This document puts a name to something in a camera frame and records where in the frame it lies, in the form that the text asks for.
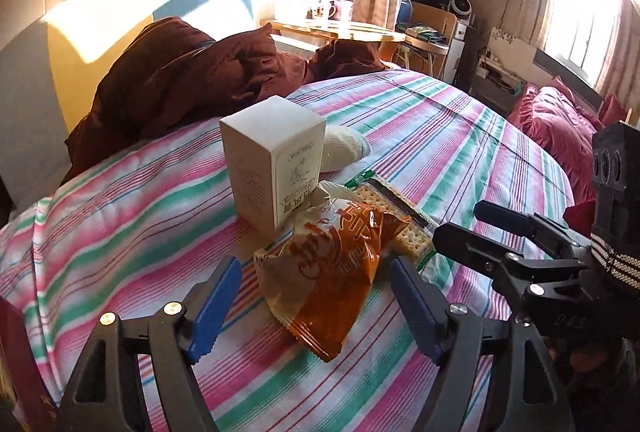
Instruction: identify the padded headboard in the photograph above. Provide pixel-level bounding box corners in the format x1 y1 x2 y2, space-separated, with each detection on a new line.
0 0 253 137

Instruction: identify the red pillow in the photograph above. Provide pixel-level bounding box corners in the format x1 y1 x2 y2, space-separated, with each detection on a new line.
600 94 632 129

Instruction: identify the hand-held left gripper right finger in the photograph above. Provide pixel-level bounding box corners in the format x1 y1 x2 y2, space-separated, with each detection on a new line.
391 257 576 432

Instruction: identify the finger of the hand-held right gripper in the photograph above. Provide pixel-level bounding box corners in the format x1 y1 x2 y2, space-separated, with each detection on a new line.
474 201 592 259
432 222 592 293

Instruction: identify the small white fan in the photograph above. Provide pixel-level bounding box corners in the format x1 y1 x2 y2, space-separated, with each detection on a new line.
447 0 477 25

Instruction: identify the brown quilt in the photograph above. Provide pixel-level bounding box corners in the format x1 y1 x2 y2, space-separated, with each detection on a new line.
65 16 397 173

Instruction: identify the orange snack packet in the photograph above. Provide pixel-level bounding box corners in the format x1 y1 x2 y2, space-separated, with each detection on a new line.
254 182 412 363

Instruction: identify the white cabinet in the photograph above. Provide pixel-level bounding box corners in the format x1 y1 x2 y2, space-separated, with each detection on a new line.
445 22 482 83

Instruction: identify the white sock roll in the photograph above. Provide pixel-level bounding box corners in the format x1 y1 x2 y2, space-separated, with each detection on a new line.
320 126 372 173

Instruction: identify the white carton box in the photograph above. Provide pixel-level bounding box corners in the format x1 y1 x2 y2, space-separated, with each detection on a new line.
220 96 327 240

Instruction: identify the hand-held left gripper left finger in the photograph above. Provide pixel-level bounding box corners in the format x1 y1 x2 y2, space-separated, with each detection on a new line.
57 256 243 432

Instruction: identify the pink quilt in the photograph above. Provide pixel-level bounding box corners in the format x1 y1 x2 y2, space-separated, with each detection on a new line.
507 76 640 215

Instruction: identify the cracker packet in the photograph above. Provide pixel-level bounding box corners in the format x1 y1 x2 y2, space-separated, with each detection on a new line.
345 169 437 269

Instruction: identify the striped desktop cloth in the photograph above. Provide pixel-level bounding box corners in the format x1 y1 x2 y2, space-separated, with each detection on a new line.
0 69 576 432

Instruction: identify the side window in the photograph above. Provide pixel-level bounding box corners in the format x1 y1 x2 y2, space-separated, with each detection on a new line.
542 0 627 78

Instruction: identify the small wooden table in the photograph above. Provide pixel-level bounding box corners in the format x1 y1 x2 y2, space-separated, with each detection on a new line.
260 19 406 58

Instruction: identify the wooden chair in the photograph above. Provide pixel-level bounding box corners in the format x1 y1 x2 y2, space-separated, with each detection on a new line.
397 2 458 73

